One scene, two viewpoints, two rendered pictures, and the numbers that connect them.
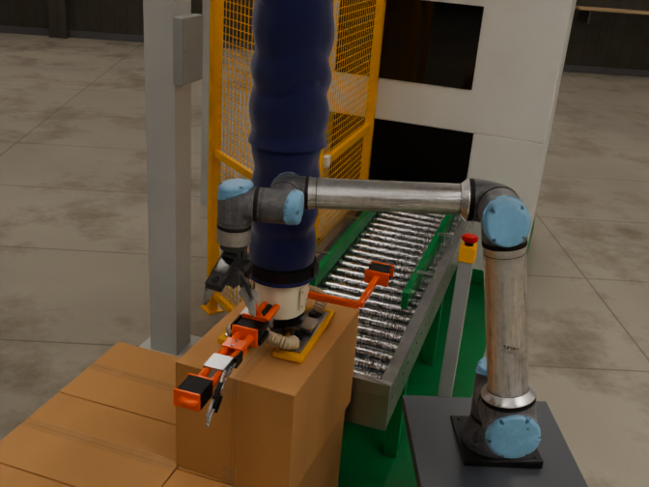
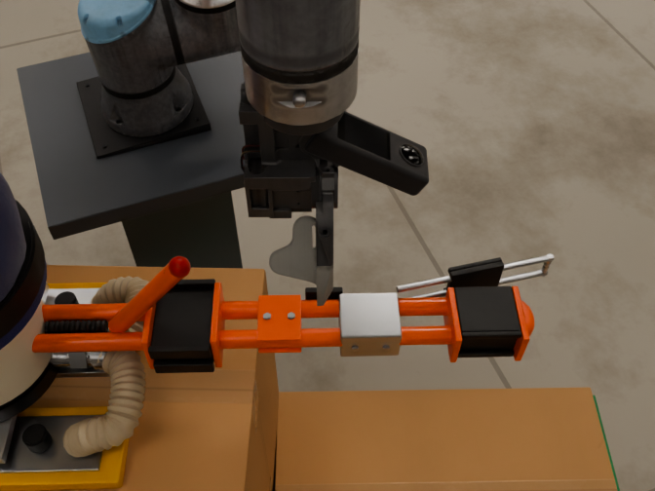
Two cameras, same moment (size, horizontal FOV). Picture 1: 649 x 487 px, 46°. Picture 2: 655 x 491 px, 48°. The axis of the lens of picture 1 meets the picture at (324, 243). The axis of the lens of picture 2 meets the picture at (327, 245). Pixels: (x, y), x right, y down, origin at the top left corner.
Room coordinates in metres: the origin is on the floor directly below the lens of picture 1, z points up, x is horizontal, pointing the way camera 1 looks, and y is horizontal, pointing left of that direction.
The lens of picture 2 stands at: (1.96, 0.69, 1.82)
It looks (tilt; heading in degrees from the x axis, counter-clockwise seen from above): 52 degrees down; 252
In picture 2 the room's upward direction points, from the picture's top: straight up
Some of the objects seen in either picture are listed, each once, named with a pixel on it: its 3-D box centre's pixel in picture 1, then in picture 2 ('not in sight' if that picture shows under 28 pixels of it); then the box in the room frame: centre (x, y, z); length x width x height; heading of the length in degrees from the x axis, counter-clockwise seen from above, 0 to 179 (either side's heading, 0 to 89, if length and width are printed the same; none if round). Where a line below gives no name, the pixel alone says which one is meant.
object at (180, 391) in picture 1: (193, 391); (483, 323); (1.64, 0.31, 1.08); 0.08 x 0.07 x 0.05; 164
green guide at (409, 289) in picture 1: (442, 242); not in sight; (3.94, -0.66, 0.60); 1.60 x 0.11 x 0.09; 163
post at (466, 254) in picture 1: (452, 346); not in sight; (2.96, -0.61, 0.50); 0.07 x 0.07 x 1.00; 73
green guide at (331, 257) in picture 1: (352, 224); not in sight; (4.09, -0.15, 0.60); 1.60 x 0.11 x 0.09; 163
